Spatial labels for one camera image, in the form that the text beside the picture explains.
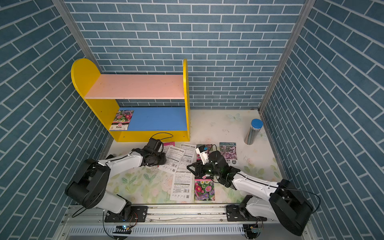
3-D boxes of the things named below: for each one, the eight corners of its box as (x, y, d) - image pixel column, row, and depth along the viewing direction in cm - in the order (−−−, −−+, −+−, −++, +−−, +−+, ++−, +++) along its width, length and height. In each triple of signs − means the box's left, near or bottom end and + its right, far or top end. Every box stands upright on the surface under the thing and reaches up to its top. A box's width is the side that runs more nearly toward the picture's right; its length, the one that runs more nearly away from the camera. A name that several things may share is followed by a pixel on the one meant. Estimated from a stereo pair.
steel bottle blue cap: (244, 145, 102) (253, 128, 87) (242, 136, 107) (250, 118, 92) (255, 145, 103) (265, 128, 87) (252, 137, 107) (261, 118, 92)
